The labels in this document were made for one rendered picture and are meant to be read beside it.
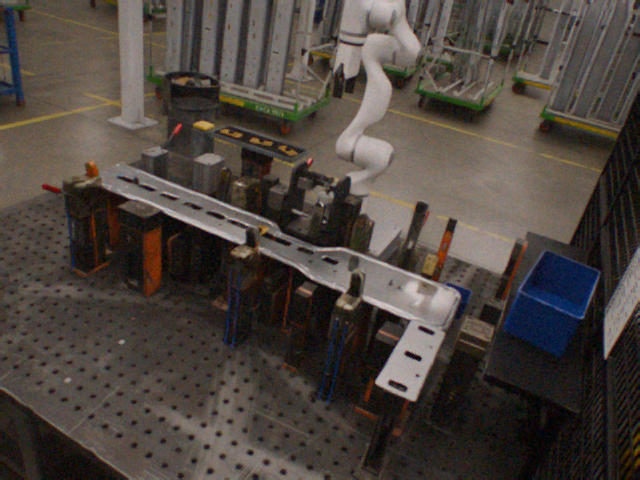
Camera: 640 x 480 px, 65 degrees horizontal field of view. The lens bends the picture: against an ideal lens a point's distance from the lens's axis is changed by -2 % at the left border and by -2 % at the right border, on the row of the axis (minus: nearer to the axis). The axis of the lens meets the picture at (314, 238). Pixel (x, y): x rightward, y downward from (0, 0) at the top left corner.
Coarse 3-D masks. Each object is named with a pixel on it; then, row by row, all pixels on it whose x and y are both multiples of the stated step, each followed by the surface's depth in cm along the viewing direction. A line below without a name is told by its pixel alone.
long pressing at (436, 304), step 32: (128, 192) 179; (160, 192) 182; (192, 192) 186; (192, 224) 168; (224, 224) 169; (256, 224) 173; (288, 256) 158; (320, 256) 161; (384, 288) 151; (416, 288) 153; (448, 288) 155; (448, 320) 142
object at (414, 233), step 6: (420, 204) 153; (426, 204) 155; (414, 210) 157; (420, 210) 153; (426, 210) 155; (414, 216) 157; (420, 216) 157; (414, 222) 159; (420, 222) 157; (414, 228) 159; (420, 228) 157; (408, 234) 159; (414, 234) 160; (408, 240) 161; (414, 240) 160; (414, 246) 160
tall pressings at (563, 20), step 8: (568, 0) 903; (624, 0) 843; (568, 8) 909; (584, 8) 898; (632, 8) 841; (560, 16) 918; (568, 16) 911; (608, 16) 864; (560, 24) 924; (560, 32) 928; (576, 32) 917; (600, 32) 879; (552, 40) 937; (560, 40) 930; (568, 40) 920; (632, 48) 857; (544, 56) 945; (552, 56) 946; (592, 56) 891; (544, 64) 955; (552, 64) 947; (544, 72) 961; (560, 72) 948; (584, 72) 909
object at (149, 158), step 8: (144, 152) 196; (152, 152) 197; (160, 152) 198; (144, 160) 197; (152, 160) 195; (160, 160) 198; (144, 168) 198; (152, 168) 196; (160, 168) 200; (160, 176) 202
